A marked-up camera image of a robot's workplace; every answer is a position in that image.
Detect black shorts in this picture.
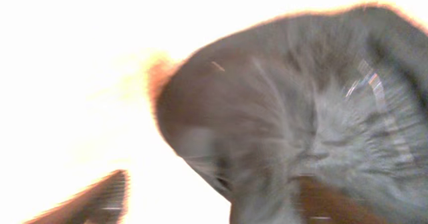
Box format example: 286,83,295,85
154,7,427,223

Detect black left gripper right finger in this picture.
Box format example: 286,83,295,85
297,176,388,224

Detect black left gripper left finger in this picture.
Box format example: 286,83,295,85
25,169,129,224

